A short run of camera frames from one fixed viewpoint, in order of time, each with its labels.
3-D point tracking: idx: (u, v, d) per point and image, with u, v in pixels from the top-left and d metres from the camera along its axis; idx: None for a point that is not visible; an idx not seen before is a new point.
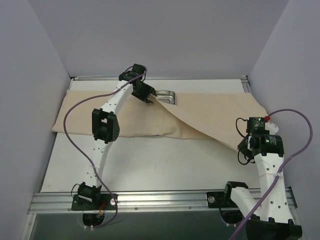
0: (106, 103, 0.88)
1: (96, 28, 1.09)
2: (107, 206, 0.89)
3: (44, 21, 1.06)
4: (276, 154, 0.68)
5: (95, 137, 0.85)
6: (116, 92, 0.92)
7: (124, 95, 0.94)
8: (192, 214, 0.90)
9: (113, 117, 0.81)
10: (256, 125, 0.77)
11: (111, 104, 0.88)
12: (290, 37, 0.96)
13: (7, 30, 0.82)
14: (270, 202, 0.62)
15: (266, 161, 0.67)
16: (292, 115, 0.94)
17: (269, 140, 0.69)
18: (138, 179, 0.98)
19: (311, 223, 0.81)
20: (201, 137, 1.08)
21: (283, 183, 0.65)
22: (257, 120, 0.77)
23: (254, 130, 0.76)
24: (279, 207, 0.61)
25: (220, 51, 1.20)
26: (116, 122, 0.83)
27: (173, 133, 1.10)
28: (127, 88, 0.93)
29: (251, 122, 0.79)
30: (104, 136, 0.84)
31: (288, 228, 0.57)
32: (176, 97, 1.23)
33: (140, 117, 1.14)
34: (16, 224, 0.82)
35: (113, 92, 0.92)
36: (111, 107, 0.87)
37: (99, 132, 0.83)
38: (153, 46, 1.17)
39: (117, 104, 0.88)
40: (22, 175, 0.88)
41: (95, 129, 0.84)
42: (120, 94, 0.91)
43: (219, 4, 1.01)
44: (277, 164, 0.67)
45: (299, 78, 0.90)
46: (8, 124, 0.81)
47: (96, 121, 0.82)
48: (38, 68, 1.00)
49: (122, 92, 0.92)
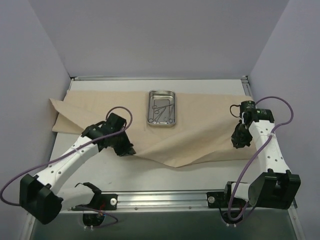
0: (46, 170, 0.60)
1: (96, 30, 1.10)
2: (107, 206, 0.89)
3: (45, 24, 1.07)
4: (267, 121, 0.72)
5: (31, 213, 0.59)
6: (68, 153, 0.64)
7: (80, 159, 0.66)
8: (192, 214, 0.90)
9: (47, 194, 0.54)
10: (248, 105, 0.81)
11: (54, 172, 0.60)
12: (289, 38, 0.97)
13: (8, 34, 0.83)
14: (268, 156, 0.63)
15: (260, 125, 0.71)
16: (280, 112, 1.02)
17: (260, 111, 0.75)
18: (137, 179, 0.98)
19: (313, 223, 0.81)
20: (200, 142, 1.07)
21: (276, 141, 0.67)
22: (248, 102, 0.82)
23: (246, 109, 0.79)
24: (276, 160, 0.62)
25: (219, 51, 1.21)
26: (51, 201, 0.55)
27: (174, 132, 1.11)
28: (86, 150, 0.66)
29: (243, 106, 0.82)
30: (35, 215, 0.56)
31: (287, 178, 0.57)
32: (176, 97, 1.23)
33: (140, 117, 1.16)
34: (16, 225, 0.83)
35: (66, 151, 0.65)
36: (51, 177, 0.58)
37: (29, 209, 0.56)
38: (152, 46, 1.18)
39: (62, 173, 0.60)
40: (23, 175, 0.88)
41: (24, 206, 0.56)
42: (73, 160, 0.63)
43: (219, 6, 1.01)
44: (270, 128, 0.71)
45: (298, 78, 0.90)
46: (10, 125, 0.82)
47: (24, 196, 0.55)
48: (38, 69, 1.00)
49: (78, 154, 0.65)
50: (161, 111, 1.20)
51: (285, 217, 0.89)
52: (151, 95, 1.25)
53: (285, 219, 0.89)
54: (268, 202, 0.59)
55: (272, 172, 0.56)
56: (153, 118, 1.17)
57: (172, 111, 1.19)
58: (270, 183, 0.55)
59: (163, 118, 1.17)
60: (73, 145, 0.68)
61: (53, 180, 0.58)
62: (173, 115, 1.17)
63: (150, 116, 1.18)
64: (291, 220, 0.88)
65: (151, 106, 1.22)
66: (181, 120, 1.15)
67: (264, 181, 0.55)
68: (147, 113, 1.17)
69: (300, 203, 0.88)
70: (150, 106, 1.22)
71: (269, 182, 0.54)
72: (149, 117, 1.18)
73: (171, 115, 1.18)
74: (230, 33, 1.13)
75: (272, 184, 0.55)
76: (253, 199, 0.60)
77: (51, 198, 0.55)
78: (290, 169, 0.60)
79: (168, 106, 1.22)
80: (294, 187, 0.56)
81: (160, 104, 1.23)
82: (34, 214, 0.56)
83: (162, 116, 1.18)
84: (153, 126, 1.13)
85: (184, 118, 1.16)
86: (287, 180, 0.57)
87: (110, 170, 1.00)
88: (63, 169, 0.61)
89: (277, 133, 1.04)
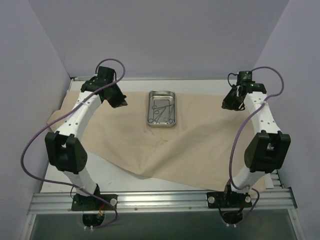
0: (64, 125, 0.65)
1: (96, 30, 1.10)
2: (107, 206, 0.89)
3: (45, 25, 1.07)
4: (260, 93, 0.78)
5: (60, 168, 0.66)
6: (77, 107, 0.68)
7: (89, 110, 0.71)
8: (192, 215, 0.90)
9: (74, 142, 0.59)
10: (245, 76, 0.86)
11: (71, 124, 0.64)
12: (289, 39, 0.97)
13: (9, 35, 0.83)
14: (261, 121, 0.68)
15: (252, 95, 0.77)
16: (280, 115, 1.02)
17: (254, 85, 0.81)
18: (138, 181, 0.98)
19: (312, 223, 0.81)
20: (201, 147, 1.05)
21: (269, 109, 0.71)
22: (246, 72, 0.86)
23: (242, 81, 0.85)
24: (269, 123, 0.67)
25: (219, 52, 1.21)
26: (78, 147, 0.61)
27: (173, 135, 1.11)
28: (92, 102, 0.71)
29: (240, 75, 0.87)
30: (70, 166, 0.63)
31: (279, 137, 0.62)
32: (176, 97, 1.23)
33: (140, 119, 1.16)
34: (16, 225, 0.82)
35: (74, 107, 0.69)
36: (70, 129, 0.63)
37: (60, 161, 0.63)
38: (152, 47, 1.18)
39: (79, 123, 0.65)
40: (24, 175, 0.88)
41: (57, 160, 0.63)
42: (83, 112, 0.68)
43: (219, 7, 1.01)
44: (263, 98, 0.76)
45: (297, 79, 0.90)
46: (11, 125, 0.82)
47: (53, 148, 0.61)
48: (38, 70, 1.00)
49: (85, 106, 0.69)
50: (161, 111, 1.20)
51: (285, 217, 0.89)
52: (151, 96, 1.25)
53: (285, 219, 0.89)
54: (263, 163, 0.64)
55: (264, 133, 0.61)
56: (153, 119, 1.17)
57: (172, 111, 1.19)
58: (262, 142, 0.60)
59: (163, 118, 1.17)
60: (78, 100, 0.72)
61: (74, 129, 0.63)
62: (173, 115, 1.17)
63: (150, 116, 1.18)
64: (291, 220, 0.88)
65: (151, 106, 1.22)
66: (181, 120, 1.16)
67: (257, 140, 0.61)
68: (147, 114, 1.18)
69: (300, 203, 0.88)
70: (150, 106, 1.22)
71: (261, 141, 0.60)
72: (149, 117, 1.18)
73: (171, 115, 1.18)
74: (230, 33, 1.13)
75: (264, 143, 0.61)
76: (250, 159, 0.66)
77: (78, 145, 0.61)
78: (281, 130, 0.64)
79: (168, 106, 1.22)
80: (284, 146, 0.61)
81: (160, 104, 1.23)
82: (65, 164, 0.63)
83: (162, 116, 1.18)
84: (153, 126, 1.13)
85: (184, 118, 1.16)
86: (279, 138, 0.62)
87: (110, 171, 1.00)
88: (78, 120, 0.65)
89: None
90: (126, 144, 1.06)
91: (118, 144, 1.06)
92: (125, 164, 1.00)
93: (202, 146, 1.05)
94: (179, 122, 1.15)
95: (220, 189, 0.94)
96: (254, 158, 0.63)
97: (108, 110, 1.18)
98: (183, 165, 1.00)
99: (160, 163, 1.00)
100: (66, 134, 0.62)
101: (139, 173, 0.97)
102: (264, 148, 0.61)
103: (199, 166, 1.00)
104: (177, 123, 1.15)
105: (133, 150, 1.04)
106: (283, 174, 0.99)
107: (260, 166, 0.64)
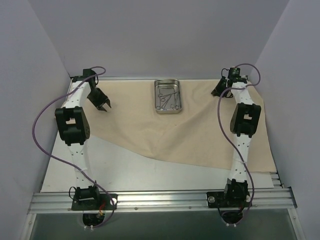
0: (67, 103, 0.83)
1: (96, 30, 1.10)
2: (107, 206, 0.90)
3: (45, 24, 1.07)
4: (242, 83, 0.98)
5: (67, 142, 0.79)
6: (74, 90, 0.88)
7: (84, 93, 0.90)
8: (192, 214, 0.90)
9: (80, 111, 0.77)
10: (234, 72, 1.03)
11: (73, 101, 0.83)
12: (289, 38, 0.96)
13: (9, 35, 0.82)
14: (241, 98, 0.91)
15: (236, 84, 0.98)
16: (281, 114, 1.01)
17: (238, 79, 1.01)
18: (138, 180, 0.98)
19: (313, 223, 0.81)
20: (205, 132, 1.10)
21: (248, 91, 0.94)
22: (235, 68, 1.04)
23: (231, 76, 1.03)
24: (247, 99, 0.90)
25: (219, 51, 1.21)
26: (83, 116, 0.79)
27: (178, 119, 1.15)
28: (84, 86, 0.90)
29: (230, 71, 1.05)
30: (77, 135, 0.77)
31: (253, 106, 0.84)
32: (180, 86, 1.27)
33: (146, 107, 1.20)
34: (16, 225, 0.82)
35: (71, 91, 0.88)
36: (74, 103, 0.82)
37: (69, 133, 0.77)
38: (152, 46, 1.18)
39: (79, 100, 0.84)
40: (24, 175, 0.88)
41: (66, 132, 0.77)
42: (80, 91, 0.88)
43: (219, 6, 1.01)
44: (244, 85, 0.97)
45: (298, 79, 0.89)
46: (11, 125, 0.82)
47: (62, 122, 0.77)
48: (38, 70, 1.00)
49: (80, 89, 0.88)
50: (167, 99, 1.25)
51: (285, 217, 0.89)
52: (156, 85, 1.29)
53: (285, 219, 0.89)
54: (245, 127, 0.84)
55: (241, 103, 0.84)
56: (160, 106, 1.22)
57: (178, 98, 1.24)
58: (241, 109, 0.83)
59: (169, 106, 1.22)
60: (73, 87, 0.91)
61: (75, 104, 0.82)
62: (179, 102, 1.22)
63: (157, 104, 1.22)
64: (291, 220, 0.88)
65: (157, 95, 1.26)
66: (188, 106, 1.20)
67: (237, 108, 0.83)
68: (154, 102, 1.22)
69: (300, 203, 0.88)
70: (156, 95, 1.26)
71: (240, 107, 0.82)
72: (156, 104, 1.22)
73: (177, 102, 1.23)
74: (231, 33, 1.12)
75: (241, 110, 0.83)
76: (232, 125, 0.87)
77: (83, 114, 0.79)
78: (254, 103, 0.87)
79: (173, 94, 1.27)
80: (257, 112, 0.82)
81: (165, 93, 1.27)
82: (74, 136, 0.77)
83: (169, 103, 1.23)
84: (160, 113, 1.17)
85: (191, 104, 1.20)
86: (253, 107, 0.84)
87: (110, 169, 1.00)
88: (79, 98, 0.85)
89: (278, 132, 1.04)
90: (135, 127, 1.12)
91: (127, 128, 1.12)
92: (135, 147, 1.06)
93: (207, 130, 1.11)
94: (185, 108, 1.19)
95: (223, 186, 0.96)
96: (235, 123, 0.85)
97: (108, 110, 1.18)
98: (191, 149, 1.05)
99: (170, 147, 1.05)
100: (71, 108, 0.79)
101: (151, 155, 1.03)
102: (241, 114, 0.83)
103: (205, 149, 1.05)
104: (183, 109, 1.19)
105: (142, 133, 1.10)
106: (283, 174, 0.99)
107: (242, 130, 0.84)
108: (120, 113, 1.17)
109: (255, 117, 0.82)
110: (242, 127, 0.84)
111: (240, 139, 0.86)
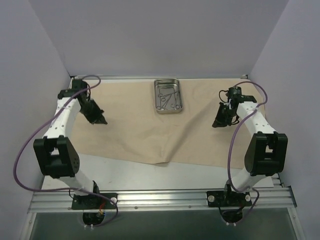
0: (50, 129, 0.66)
1: (95, 29, 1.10)
2: (107, 205, 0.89)
3: (45, 24, 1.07)
4: (251, 102, 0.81)
5: (54, 176, 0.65)
6: (59, 112, 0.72)
7: (71, 113, 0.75)
8: (191, 214, 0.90)
9: (65, 142, 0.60)
10: (234, 91, 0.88)
11: (58, 127, 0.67)
12: (289, 38, 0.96)
13: (9, 35, 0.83)
14: (256, 124, 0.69)
15: (244, 105, 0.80)
16: (282, 114, 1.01)
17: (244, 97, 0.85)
18: (138, 179, 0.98)
19: (313, 222, 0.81)
20: (206, 132, 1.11)
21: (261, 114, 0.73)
22: (235, 88, 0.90)
23: (233, 95, 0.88)
24: (264, 125, 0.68)
25: (219, 50, 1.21)
26: (69, 146, 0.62)
27: (179, 119, 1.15)
28: (72, 105, 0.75)
29: (230, 92, 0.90)
30: (64, 169, 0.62)
31: (276, 136, 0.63)
32: (180, 85, 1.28)
33: (146, 106, 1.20)
34: (16, 224, 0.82)
35: (56, 113, 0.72)
36: (59, 131, 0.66)
37: (53, 168, 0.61)
38: (152, 45, 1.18)
39: (65, 125, 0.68)
40: (24, 175, 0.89)
41: (50, 167, 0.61)
42: (67, 112, 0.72)
43: (218, 5, 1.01)
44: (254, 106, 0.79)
45: (298, 79, 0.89)
46: (11, 125, 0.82)
47: (45, 155, 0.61)
48: (38, 70, 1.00)
49: (67, 110, 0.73)
50: (168, 99, 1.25)
51: (285, 216, 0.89)
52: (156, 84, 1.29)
53: (285, 218, 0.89)
54: (265, 167, 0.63)
55: (259, 134, 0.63)
56: (160, 106, 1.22)
57: (178, 98, 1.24)
58: (260, 143, 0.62)
59: (170, 105, 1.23)
60: (58, 106, 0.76)
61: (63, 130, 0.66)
62: (179, 101, 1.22)
63: (158, 104, 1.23)
64: (291, 219, 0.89)
65: (157, 95, 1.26)
66: (188, 106, 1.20)
67: (255, 142, 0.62)
68: (155, 102, 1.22)
69: (300, 202, 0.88)
70: (156, 94, 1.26)
71: (260, 141, 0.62)
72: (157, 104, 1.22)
73: (177, 102, 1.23)
74: (231, 32, 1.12)
75: (262, 142, 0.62)
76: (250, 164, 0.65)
77: (69, 143, 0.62)
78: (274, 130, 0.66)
79: (173, 94, 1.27)
80: (282, 145, 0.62)
81: (165, 92, 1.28)
82: (60, 170, 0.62)
83: (169, 103, 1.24)
84: (160, 114, 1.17)
85: (191, 104, 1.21)
86: (275, 137, 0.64)
87: (110, 169, 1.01)
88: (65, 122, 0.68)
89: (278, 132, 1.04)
90: (135, 127, 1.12)
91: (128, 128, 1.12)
92: (135, 147, 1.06)
93: (207, 130, 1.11)
94: (185, 108, 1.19)
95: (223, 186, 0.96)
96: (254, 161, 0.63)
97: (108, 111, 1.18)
98: (192, 149, 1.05)
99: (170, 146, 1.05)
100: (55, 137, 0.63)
101: (151, 155, 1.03)
102: (263, 150, 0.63)
103: (206, 149, 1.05)
104: (183, 108, 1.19)
105: (143, 133, 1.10)
106: (283, 174, 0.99)
107: (263, 171, 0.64)
108: (120, 114, 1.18)
109: (280, 151, 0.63)
110: (265, 166, 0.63)
111: (254, 177, 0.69)
